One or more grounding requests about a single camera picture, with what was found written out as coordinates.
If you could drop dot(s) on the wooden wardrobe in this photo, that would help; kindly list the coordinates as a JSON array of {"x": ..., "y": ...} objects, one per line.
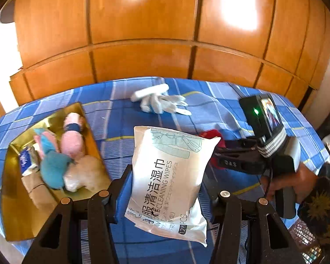
[{"x": 154, "y": 19}]

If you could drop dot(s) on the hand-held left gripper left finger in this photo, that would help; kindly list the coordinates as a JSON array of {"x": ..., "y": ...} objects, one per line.
[{"x": 123, "y": 195}]

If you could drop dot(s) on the red cloth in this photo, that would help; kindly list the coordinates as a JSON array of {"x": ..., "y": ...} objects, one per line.
[{"x": 213, "y": 136}]

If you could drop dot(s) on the long white soft packet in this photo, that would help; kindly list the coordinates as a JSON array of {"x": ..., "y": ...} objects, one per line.
[{"x": 148, "y": 92}]

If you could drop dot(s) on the person's right forearm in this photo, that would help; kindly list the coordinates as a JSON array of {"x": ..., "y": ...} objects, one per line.
[{"x": 324, "y": 206}]

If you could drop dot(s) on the colourful patterned cloth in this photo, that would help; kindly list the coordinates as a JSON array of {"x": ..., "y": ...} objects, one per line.
[{"x": 308, "y": 242}]

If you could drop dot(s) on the blue plush toy pink ears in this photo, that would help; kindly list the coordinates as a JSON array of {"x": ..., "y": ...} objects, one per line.
[{"x": 53, "y": 167}]

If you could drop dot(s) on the person's right hand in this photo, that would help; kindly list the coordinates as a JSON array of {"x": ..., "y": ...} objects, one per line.
[{"x": 306, "y": 181}]

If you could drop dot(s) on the white wet wipes packet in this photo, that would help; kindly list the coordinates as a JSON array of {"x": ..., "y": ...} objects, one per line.
[{"x": 167, "y": 176}]

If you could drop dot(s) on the white fluffy plush toy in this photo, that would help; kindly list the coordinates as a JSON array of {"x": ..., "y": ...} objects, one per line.
[{"x": 85, "y": 170}]

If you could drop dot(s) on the pair of white gloves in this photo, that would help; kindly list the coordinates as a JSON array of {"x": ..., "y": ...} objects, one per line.
[{"x": 162, "y": 104}]

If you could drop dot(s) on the blue plaid bedsheet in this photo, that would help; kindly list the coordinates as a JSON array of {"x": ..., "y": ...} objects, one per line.
[{"x": 112, "y": 121}]

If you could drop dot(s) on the gold cardboard box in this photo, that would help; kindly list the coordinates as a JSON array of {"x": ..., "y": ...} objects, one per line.
[{"x": 93, "y": 143}]

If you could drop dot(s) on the brown paper packet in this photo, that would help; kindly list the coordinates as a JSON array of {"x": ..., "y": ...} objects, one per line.
[{"x": 38, "y": 192}]

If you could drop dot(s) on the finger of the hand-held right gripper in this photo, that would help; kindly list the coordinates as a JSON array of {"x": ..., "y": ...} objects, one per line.
[{"x": 236, "y": 159}]

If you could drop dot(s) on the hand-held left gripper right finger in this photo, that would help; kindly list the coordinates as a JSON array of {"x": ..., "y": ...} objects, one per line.
[{"x": 231, "y": 211}]

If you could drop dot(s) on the blue tissue packet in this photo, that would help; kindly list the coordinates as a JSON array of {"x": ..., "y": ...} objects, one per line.
[{"x": 24, "y": 161}]

